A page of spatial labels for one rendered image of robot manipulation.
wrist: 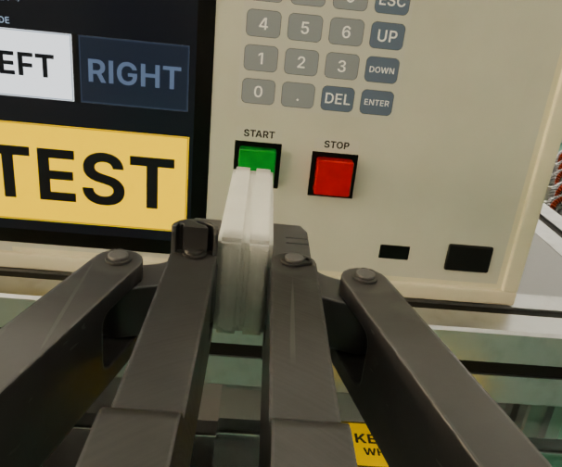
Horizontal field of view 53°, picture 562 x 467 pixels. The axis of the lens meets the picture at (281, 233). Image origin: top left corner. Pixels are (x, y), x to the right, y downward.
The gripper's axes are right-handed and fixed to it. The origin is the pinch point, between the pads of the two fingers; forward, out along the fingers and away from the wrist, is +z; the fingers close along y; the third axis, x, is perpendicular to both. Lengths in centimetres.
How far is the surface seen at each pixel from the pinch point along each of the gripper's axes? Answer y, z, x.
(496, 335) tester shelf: 12.9, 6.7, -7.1
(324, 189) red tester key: 3.5, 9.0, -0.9
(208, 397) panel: -2.4, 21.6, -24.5
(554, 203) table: 77, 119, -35
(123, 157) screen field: -6.4, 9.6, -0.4
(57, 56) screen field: -9.3, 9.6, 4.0
